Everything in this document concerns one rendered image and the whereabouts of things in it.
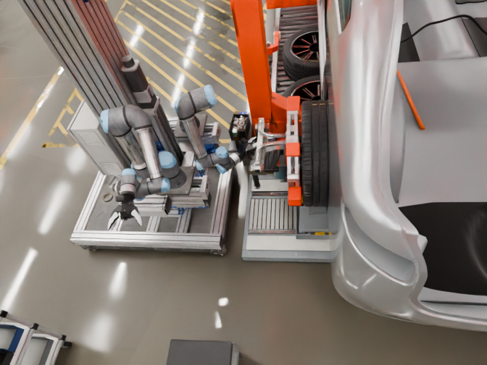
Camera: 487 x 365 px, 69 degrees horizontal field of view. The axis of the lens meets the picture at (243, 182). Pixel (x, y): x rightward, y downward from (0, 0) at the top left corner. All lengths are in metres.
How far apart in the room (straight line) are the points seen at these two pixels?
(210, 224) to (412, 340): 1.60
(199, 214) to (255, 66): 1.24
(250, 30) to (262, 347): 2.04
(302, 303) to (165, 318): 1.01
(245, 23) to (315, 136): 0.78
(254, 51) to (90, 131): 1.11
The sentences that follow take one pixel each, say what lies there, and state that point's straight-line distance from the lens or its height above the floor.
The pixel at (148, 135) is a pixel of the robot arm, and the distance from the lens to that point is 1.90.
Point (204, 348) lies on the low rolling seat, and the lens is 2.36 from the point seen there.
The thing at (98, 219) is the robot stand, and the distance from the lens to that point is 3.23.
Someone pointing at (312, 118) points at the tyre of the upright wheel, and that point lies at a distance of 2.00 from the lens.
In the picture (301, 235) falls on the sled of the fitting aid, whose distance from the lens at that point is 2.71.
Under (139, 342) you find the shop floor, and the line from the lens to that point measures 2.88.
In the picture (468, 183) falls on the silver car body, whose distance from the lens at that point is 2.18.
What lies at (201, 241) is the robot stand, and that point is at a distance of 2.75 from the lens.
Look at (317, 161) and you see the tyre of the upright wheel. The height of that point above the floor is 1.07.
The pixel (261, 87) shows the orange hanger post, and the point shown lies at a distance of 2.49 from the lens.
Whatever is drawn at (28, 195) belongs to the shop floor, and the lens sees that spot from 4.15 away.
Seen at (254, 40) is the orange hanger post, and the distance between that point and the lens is 2.28.
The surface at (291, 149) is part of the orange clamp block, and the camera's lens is 1.90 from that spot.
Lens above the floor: 2.58
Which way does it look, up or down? 53 degrees down
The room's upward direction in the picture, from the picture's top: 15 degrees counter-clockwise
